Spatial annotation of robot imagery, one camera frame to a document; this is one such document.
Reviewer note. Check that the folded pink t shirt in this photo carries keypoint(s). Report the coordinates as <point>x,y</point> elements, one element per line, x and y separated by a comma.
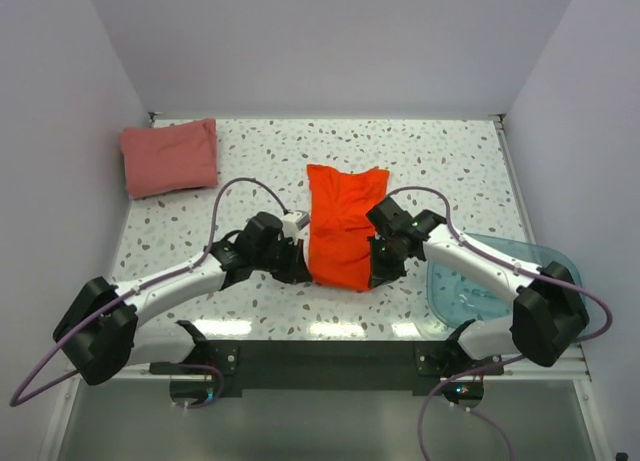
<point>177,157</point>

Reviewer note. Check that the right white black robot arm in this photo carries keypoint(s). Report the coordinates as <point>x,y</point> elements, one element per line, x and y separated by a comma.
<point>546,317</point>

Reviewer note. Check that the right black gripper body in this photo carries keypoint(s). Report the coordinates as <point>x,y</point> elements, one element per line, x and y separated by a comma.
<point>386,262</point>

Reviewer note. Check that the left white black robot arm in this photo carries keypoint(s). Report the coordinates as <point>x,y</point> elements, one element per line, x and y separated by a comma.
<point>102,331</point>

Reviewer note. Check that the orange t shirt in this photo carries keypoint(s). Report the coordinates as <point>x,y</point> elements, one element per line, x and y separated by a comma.
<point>339,251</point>

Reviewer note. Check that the clear blue plastic bin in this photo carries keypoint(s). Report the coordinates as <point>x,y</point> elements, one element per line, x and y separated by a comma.
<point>460,286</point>

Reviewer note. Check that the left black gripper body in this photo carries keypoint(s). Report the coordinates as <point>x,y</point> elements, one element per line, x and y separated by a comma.
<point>281,262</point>

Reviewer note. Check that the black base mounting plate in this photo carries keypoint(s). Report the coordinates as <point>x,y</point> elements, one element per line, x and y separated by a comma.
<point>414,366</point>

